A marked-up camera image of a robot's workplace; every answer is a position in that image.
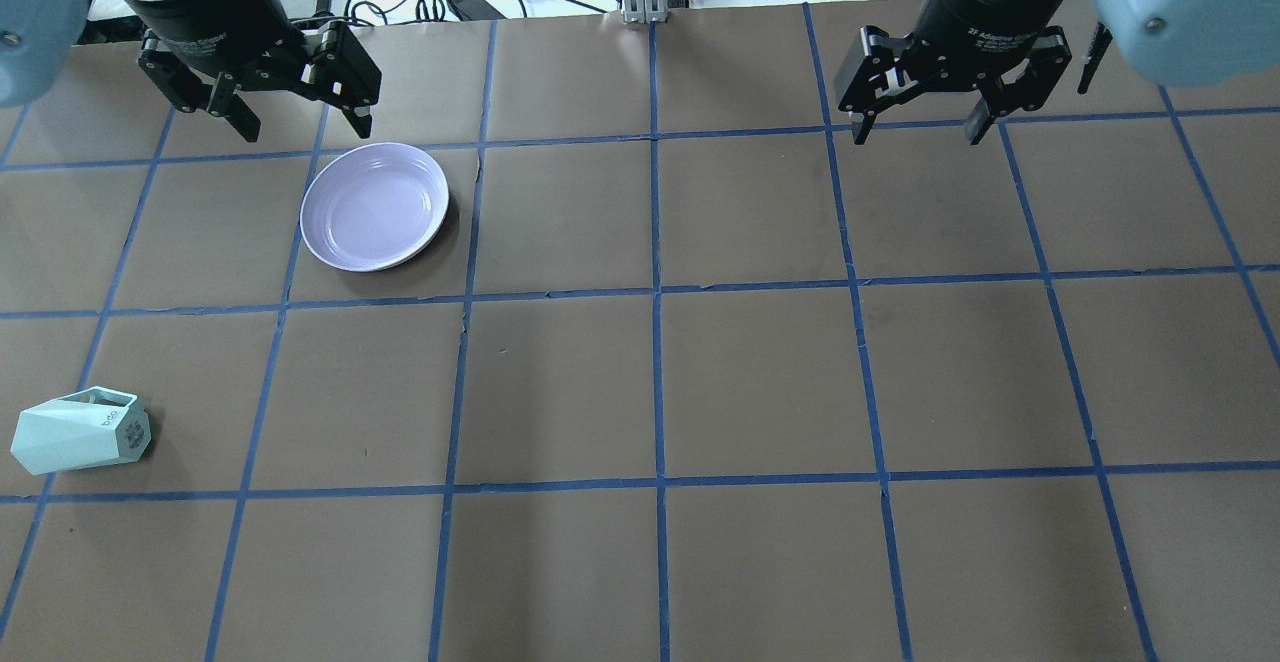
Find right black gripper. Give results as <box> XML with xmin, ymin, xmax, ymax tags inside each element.
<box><xmin>835</xmin><ymin>0</ymin><xmax>1073</xmax><ymax>143</ymax></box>

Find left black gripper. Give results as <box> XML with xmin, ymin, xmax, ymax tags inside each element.
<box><xmin>124</xmin><ymin>0</ymin><xmax>381</xmax><ymax>143</ymax></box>

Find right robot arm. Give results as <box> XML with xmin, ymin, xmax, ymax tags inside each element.
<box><xmin>836</xmin><ymin>0</ymin><xmax>1279</xmax><ymax>143</ymax></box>

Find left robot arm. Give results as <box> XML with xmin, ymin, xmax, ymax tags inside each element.
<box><xmin>1</xmin><ymin>0</ymin><xmax>381</xmax><ymax>143</ymax></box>

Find lavender plate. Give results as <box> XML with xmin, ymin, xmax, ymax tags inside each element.
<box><xmin>300</xmin><ymin>142</ymin><xmax>451</xmax><ymax>273</ymax></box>

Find black power adapter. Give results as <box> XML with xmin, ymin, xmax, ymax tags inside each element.
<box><xmin>445</xmin><ymin>0</ymin><xmax>506</xmax><ymax>20</ymax></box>

